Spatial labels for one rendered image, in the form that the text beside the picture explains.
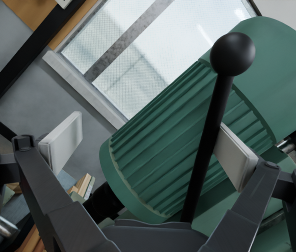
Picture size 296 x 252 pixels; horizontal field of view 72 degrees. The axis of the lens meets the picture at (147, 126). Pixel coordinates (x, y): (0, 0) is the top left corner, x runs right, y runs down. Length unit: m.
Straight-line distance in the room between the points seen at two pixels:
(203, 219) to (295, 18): 1.78
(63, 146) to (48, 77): 1.64
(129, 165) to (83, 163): 1.70
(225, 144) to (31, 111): 1.82
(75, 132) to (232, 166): 0.13
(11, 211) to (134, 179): 0.37
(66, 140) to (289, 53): 0.25
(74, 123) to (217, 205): 0.25
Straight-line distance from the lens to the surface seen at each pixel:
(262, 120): 0.28
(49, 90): 1.81
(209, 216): 0.36
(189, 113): 0.27
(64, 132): 0.17
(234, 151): 0.17
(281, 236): 0.40
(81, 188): 0.68
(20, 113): 1.98
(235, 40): 0.18
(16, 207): 0.61
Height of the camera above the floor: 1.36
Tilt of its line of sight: 13 degrees down
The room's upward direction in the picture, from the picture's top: 50 degrees clockwise
